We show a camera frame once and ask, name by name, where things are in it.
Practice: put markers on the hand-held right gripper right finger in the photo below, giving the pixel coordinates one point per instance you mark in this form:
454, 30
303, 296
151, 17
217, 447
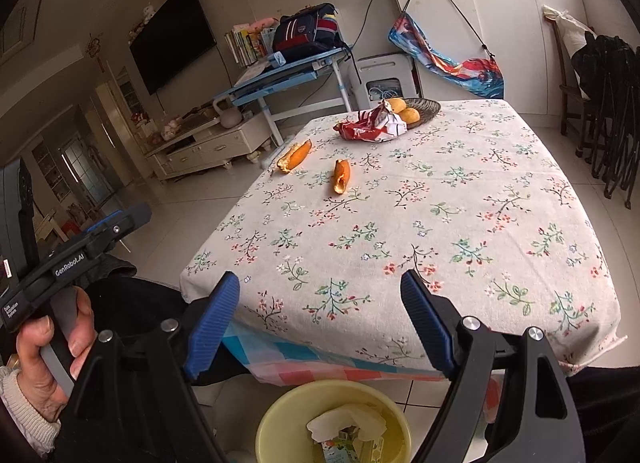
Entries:
425, 315

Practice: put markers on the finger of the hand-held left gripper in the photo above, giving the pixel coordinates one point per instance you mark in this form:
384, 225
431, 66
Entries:
125, 220

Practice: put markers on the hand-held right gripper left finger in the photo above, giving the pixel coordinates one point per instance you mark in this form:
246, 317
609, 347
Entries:
215, 323

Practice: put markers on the yellow bin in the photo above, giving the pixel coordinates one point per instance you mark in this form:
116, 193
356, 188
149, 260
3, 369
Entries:
280, 418

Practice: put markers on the white paper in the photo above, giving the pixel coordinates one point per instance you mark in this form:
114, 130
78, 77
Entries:
350, 418

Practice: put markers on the green milk carton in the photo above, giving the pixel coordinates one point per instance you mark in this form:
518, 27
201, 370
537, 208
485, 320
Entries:
340, 448

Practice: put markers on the person's left hand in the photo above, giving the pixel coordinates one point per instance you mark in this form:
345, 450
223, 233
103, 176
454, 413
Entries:
35, 373

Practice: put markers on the checked under tablecloth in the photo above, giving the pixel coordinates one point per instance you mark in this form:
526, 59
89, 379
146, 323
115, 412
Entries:
300, 358

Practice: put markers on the floral tablecloth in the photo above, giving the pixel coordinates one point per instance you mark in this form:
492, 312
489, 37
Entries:
425, 203

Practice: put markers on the cream TV stand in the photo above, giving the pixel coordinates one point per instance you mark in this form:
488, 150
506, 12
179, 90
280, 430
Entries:
210, 143

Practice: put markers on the beige jug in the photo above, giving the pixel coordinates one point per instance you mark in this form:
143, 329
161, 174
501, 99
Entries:
227, 115

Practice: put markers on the small orange peel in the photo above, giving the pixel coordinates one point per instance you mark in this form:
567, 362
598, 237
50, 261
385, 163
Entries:
342, 175

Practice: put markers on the red knot decoration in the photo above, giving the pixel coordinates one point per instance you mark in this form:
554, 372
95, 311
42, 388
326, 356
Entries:
96, 50

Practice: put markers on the large orange peel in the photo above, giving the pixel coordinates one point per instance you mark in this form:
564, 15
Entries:
295, 155

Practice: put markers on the black television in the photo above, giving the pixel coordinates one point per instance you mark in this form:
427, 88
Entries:
172, 38

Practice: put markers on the red snack packet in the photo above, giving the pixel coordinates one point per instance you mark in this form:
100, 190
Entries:
365, 132

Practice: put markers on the orange fruit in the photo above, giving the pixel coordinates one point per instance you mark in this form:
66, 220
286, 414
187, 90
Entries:
412, 116
396, 105

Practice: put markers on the woven basket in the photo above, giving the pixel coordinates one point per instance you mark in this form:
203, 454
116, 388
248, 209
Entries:
427, 110

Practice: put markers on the row of books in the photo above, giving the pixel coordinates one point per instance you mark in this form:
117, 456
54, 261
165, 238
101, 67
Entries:
245, 45

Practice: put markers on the blue and white desk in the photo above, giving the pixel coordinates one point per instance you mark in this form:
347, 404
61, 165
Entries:
285, 78

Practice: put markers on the white appliance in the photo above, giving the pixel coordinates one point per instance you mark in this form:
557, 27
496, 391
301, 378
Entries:
387, 78

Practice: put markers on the pink plush toy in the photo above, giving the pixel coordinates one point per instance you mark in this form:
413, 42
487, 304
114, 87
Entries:
265, 24

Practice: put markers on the wooden chair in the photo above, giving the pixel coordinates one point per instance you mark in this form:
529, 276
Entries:
570, 113

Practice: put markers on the black folding chair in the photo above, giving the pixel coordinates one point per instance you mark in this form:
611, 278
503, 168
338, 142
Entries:
615, 153

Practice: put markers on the colourful printed bag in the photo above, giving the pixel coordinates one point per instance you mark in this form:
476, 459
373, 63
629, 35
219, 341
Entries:
450, 65

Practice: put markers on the dark blue backpack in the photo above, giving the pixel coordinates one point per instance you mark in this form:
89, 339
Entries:
307, 30

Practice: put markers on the black jacket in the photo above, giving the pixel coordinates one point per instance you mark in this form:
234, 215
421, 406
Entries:
605, 63

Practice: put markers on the cream cloth bag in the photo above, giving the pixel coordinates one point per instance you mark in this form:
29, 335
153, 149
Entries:
567, 38

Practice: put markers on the white cabinet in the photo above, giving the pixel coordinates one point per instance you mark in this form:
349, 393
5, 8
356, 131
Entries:
500, 8

